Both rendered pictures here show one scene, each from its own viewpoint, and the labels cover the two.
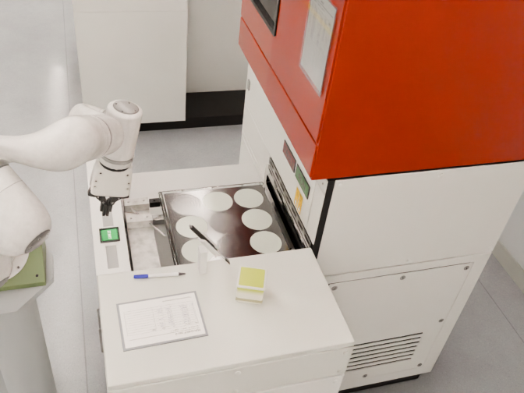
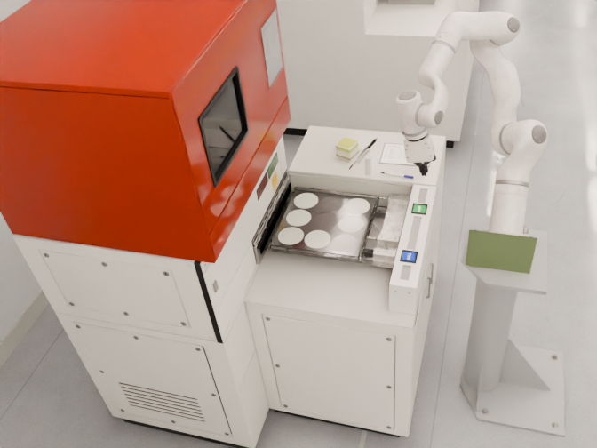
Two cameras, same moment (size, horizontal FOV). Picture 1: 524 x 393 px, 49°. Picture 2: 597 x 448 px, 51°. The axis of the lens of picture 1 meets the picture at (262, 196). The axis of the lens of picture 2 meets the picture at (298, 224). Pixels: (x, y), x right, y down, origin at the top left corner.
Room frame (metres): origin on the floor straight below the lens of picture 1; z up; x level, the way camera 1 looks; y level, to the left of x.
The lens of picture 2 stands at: (2.81, 1.26, 2.54)
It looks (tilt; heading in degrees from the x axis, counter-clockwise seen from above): 42 degrees down; 222
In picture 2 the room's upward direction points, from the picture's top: 8 degrees counter-clockwise
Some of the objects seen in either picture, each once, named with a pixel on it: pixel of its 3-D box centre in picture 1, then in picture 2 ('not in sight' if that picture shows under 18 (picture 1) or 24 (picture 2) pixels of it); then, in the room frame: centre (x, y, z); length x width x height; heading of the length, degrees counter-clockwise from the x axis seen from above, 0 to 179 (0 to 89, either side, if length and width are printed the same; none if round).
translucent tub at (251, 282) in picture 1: (250, 285); (347, 148); (1.04, 0.00, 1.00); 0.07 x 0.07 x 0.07; 0
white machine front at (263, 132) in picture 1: (277, 152); (251, 223); (1.64, -0.03, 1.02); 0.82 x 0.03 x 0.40; 21
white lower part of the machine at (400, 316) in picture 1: (335, 262); (201, 315); (1.76, -0.35, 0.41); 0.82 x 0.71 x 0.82; 21
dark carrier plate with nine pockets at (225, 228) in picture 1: (224, 223); (324, 220); (1.38, 0.11, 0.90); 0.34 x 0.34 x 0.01; 21
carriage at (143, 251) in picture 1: (142, 244); (392, 232); (1.27, 0.35, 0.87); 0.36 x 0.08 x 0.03; 21
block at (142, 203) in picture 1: (136, 204); (385, 254); (1.41, 0.41, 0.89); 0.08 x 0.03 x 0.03; 111
